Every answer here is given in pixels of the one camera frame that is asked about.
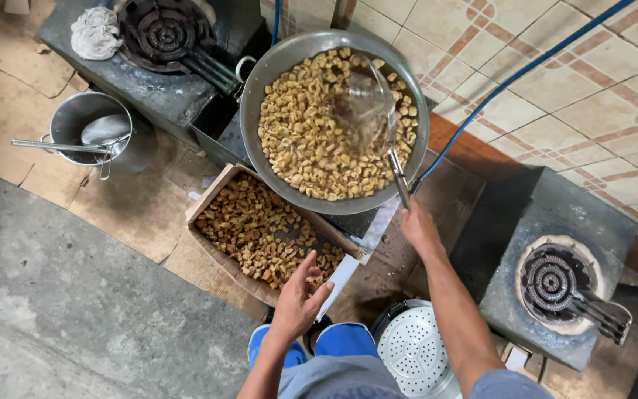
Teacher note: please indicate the person's left hand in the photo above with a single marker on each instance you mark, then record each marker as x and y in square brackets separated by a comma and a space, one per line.
[294, 310]

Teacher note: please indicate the person's right hand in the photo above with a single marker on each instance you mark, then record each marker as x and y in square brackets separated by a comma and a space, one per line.
[424, 233]

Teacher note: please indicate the person's right fingers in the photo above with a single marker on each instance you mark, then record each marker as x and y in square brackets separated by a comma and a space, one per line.
[409, 213]

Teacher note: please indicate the metal mesh skimmer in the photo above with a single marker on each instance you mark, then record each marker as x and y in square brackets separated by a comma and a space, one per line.
[400, 178]

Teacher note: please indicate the greasy brown cardboard sheet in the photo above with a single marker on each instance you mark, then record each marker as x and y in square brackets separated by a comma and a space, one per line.
[441, 194]

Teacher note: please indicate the white paper sheet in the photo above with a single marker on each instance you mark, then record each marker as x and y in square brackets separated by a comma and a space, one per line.
[341, 277]

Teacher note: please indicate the black bucket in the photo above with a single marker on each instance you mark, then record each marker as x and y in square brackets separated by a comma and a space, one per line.
[377, 327]

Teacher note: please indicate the heap of pale fried pieces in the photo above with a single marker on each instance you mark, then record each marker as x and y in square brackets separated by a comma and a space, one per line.
[305, 144]

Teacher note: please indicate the person's blue right shoe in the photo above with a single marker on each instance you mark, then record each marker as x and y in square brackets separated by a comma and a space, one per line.
[346, 339]

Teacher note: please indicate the person's blue shoe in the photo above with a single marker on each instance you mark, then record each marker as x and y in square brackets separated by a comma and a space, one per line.
[346, 339]
[297, 354]

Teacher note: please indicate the perforated round metal tray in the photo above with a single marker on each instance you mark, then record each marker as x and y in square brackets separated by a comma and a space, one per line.
[416, 354]

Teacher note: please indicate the grey concrete stove block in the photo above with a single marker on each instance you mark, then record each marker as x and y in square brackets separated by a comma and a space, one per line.
[551, 210]
[147, 94]

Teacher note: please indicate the heap of brown fried pieces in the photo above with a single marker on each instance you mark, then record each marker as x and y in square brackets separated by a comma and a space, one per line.
[252, 227]

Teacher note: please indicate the black cast iron gas burner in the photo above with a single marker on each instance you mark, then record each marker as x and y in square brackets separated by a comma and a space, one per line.
[551, 282]
[166, 36]

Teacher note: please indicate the person's blue left shoe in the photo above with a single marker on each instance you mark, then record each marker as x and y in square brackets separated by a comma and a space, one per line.
[297, 354]

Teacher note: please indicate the person's grey shorts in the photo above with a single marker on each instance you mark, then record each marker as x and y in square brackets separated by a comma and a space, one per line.
[341, 382]

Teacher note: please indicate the large metal wok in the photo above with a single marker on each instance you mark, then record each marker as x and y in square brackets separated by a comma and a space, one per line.
[251, 111]

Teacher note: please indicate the cardboard box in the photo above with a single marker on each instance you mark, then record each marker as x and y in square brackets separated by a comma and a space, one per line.
[208, 244]

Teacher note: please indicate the steel ladle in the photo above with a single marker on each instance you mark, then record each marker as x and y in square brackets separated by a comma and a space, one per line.
[103, 130]

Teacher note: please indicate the steel pot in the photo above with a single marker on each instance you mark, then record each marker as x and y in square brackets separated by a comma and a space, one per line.
[70, 122]

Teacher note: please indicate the crumpled white rag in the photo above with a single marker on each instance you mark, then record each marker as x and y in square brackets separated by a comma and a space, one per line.
[96, 34]

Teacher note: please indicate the flattened cardboard sheets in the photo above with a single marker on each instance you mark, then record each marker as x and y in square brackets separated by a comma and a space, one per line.
[3, 111]

